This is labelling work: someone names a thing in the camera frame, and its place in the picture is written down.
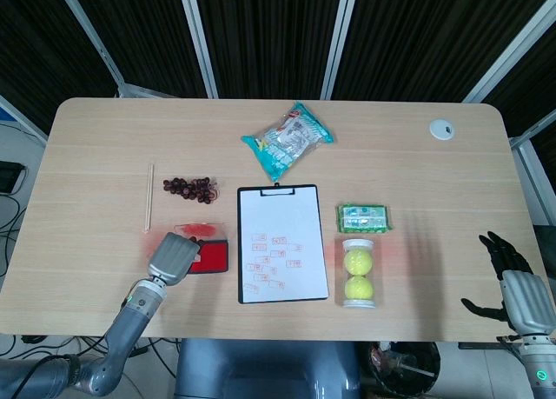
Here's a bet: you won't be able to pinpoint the clear plastic rod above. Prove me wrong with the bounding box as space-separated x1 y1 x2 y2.
143 163 153 234

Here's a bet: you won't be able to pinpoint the clear plastic ball tube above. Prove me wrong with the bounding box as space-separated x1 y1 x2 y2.
339 237 377 309

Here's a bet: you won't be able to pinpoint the white stamped paper sheet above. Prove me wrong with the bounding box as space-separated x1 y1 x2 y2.
239 187 329 303

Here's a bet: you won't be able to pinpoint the red ink pad clear lid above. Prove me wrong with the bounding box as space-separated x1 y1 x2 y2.
175 221 230 276

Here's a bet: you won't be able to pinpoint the black clipboard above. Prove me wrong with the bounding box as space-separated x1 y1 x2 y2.
236 183 331 305

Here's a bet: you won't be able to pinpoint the green tissue pack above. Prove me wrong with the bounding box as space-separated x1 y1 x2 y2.
336 203 394 235

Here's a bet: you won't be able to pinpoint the aluminium partition post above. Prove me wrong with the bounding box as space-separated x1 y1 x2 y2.
55 0 128 97
460 0 556 105
175 0 220 99
320 0 361 101

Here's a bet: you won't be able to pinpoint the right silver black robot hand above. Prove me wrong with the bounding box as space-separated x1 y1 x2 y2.
460 230 556 335

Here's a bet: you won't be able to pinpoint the dark red grape bunch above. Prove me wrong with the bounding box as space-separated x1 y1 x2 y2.
162 176 220 205

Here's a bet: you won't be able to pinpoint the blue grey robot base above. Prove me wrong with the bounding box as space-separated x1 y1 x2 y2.
175 338 362 399

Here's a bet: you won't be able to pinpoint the black trash bin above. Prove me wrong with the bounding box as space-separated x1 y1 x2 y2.
368 341 442 399

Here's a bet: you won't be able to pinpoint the yellow tennis ball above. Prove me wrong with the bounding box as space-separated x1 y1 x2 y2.
342 249 374 276
344 276 375 301

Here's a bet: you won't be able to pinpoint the teal snack bag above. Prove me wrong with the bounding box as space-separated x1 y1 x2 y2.
241 101 338 184

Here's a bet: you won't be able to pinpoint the black device box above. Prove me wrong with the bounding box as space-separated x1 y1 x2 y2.
0 161 28 196

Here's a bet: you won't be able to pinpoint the white cable grommet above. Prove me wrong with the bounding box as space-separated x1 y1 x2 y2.
428 118 455 142

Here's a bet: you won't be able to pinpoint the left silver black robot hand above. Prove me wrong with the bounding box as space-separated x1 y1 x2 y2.
147 231 202 287

